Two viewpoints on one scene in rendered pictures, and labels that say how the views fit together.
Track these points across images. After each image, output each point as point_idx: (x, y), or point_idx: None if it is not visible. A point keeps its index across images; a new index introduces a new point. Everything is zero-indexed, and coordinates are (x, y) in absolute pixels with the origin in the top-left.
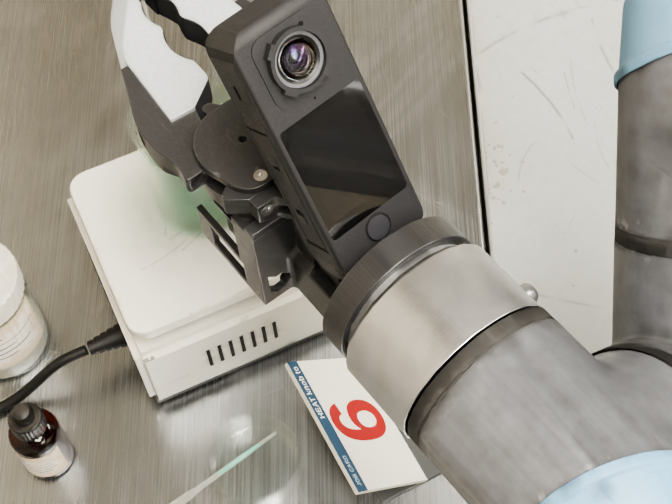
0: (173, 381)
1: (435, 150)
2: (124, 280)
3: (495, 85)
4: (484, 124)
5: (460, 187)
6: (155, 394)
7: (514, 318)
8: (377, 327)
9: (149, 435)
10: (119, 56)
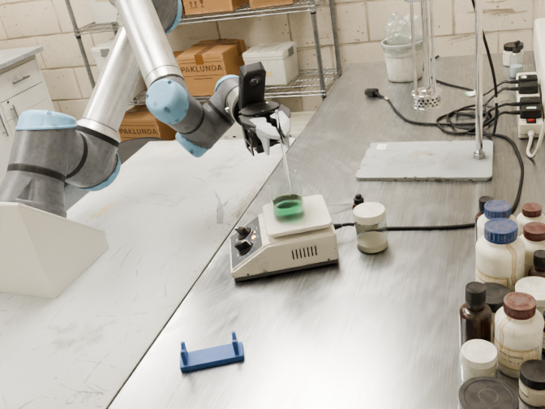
0: None
1: (212, 278)
2: (320, 202)
3: (178, 294)
4: (190, 283)
5: (211, 269)
6: None
7: (233, 88)
8: None
9: None
10: (289, 119)
